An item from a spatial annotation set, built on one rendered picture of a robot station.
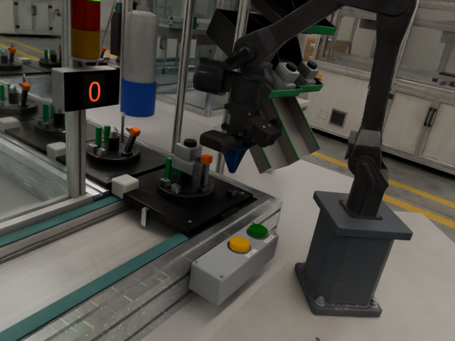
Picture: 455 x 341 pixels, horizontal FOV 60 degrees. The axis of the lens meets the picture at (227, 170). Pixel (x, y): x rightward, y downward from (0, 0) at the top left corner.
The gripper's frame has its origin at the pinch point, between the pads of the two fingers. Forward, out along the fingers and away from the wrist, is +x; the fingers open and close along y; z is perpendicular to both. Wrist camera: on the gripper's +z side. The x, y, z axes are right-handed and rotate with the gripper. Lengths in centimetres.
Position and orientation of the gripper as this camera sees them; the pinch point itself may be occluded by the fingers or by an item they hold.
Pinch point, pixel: (234, 157)
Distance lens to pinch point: 82.1
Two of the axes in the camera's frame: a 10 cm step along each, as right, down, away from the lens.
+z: 8.1, 3.4, -4.8
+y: 5.7, -2.5, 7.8
